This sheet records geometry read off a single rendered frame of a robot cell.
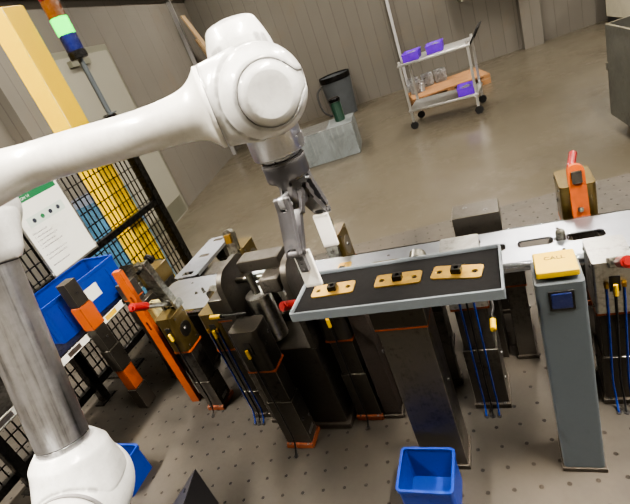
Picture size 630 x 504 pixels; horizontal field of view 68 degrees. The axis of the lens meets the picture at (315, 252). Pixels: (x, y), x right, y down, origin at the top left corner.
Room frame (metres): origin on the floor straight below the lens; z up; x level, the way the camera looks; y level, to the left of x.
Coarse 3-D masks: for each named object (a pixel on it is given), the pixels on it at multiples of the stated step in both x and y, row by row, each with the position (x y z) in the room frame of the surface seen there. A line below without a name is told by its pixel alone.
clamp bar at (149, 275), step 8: (144, 256) 1.20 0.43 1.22; (152, 256) 1.20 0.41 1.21; (136, 264) 1.17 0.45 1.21; (144, 264) 1.16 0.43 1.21; (136, 272) 1.15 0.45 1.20; (144, 272) 1.16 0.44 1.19; (152, 272) 1.17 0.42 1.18; (144, 280) 1.17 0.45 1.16; (152, 280) 1.16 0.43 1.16; (160, 280) 1.17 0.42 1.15; (152, 288) 1.18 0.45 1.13; (160, 288) 1.16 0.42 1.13; (168, 288) 1.18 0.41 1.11; (160, 296) 1.18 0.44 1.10; (168, 296) 1.17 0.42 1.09
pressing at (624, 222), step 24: (600, 216) 0.90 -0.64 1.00; (624, 216) 0.86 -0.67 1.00; (480, 240) 0.99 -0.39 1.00; (504, 240) 0.95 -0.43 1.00; (528, 240) 0.92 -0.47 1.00; (576, 240) 0.84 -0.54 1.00; (336, 264) 1.16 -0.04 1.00; (360, 264) 1.11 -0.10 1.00; (504, 264) 0.86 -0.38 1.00; (528, 264) 0.83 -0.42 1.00; (192, 288) 1.38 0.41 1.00; (192, 312) 1.21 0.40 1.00
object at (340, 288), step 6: (336, 282) 0.76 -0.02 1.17; (342, 282) 0.77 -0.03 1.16; (348, 282) 0.76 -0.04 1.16; (354, 282) 0.75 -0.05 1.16; (318, 288) 0.78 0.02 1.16; (324, 288) 0.77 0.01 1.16; (330, 288) 0.75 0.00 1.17; (336, 288) 0.75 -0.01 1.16; (342, 288) 0.75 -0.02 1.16; (348, 288) 0.74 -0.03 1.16; (312, 294) 0.77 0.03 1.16; (318, 294) 0.76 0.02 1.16; (324, 294) 0.75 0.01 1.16; (330, 294) 0.74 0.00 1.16; (336, 294) 0.74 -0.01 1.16
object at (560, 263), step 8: (536, 256) 0.62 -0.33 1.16; (544, 256) 0.61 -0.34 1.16; (552, 256) 0.60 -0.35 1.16; (560, 256) 0.60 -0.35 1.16; (568, 256) 0.59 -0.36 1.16; (536, 264) 0.60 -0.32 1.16; (544, 264) 0.59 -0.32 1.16; (552, 264) 0.58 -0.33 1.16; (560, 264) 0.58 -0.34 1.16; (568, 264) 0.57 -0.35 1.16; (576, 264) 0.56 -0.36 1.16; (536, 272) 0.58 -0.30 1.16; (544, 272) 0.57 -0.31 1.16; (552, 272) 0.57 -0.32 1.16; (560, 272) 0.56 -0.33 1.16; (568, 272) 0.56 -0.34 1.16; (576, 272) 0.55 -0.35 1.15
